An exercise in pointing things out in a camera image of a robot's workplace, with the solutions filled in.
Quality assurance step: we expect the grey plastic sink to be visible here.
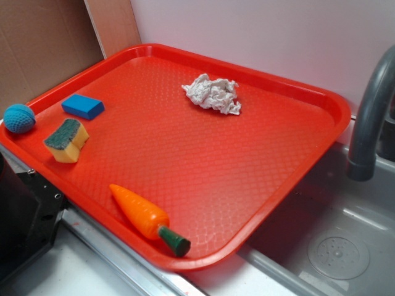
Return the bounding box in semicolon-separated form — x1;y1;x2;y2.
185;130;394;295

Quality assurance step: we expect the orange toy carrot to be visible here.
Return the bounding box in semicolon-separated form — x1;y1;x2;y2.
109;184;191;257

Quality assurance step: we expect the brown cardboard panel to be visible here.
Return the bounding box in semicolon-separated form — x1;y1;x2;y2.
1;1;141;112

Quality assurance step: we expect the blue rectangular block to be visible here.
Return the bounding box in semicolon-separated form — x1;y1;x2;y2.
61;94;105;120

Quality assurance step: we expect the crumpled white paper towel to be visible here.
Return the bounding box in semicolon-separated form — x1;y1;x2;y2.
181;73;242;115

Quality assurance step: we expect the grey toy faucet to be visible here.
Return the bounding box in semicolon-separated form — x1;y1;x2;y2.
346;46;394;181

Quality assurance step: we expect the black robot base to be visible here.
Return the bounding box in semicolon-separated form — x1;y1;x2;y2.
1;155;65;282

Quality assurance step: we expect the blue textured ball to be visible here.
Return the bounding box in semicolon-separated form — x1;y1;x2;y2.
3;104;36;134

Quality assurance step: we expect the red plastic tray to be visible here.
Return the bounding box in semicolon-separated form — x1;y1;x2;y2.
1;44;351;271

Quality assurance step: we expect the yellow green sponge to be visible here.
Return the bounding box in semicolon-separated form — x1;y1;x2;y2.
44;118;89;163

